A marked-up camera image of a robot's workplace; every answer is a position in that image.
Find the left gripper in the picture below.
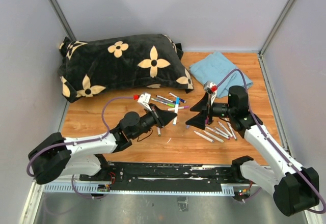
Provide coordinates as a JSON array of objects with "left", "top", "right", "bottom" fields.
[{"left": 131, "top": 104, "right": 177, "bottom": 140}]

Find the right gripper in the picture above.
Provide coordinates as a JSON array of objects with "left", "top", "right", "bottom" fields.
[{"left": 185, "top": 93, "right": 235, "bottom": 130}]

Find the purple cap marker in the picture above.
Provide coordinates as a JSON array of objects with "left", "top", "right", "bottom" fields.
[{"left": 205, "top": 126, "right": 230, "bottom": 139}]

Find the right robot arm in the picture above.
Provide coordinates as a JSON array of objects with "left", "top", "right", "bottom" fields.
[{"left": 186, "top": 82, "right": 320, "bottom": 216}]

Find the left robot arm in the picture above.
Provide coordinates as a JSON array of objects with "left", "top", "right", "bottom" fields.
[{"left": 28, "top": 103, "right": 177, "bottom": 185}]

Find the navy cap marker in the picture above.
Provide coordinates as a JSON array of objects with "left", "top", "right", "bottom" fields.
[{"left": 156, "top": 95, "right": 176, "bottom": 104}]

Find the magenta cap marker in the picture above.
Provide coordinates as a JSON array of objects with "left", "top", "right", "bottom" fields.
[{"left": 168, "top": 105, "right": 190, "bottom": 111}]

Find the light blue folded cloth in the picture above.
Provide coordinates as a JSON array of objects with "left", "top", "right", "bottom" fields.
[{"left": 190, "top": 52, "right": 244, "bottom": 98}]

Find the black floral pillow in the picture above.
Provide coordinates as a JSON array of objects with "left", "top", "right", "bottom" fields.
[{"left": 58, "top": 34, "right": 194, "bottom": 103}]

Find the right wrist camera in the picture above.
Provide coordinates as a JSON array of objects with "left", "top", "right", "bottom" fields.
[{"left": 203, "top": 81, "right": 218, "bottom": 101}]

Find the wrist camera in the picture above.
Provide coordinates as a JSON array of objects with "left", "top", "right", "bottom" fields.
[
  {"left": 137, "top": 92, "right": 152, "bottom": 111},
  {"left": 203, "top": 81, "right": 218, "bottom": 101}
]

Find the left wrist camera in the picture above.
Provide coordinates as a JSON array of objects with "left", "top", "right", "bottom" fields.
[{"left": 137, "top": 92, "right": 152, "bottom": 111}]

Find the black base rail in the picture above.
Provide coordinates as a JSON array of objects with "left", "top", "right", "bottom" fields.
[{"left": 78, "top": 162, "right": 250, "bottom": 192}]

